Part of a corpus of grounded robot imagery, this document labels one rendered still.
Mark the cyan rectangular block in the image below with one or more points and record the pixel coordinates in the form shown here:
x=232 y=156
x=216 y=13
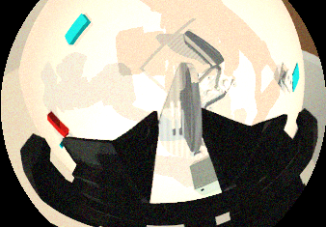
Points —
x=76 y=29

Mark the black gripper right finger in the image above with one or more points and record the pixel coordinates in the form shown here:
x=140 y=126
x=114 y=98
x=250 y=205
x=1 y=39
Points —
x=231 y=145

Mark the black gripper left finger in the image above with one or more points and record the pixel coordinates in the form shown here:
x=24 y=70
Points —
x=132 y=154

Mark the red rectangular block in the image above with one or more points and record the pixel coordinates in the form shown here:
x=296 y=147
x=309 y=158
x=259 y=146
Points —
x=61 y=128

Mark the cyan flat rectangular plate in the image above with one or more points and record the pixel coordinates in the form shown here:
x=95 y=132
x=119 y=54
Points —
x=295 y=77

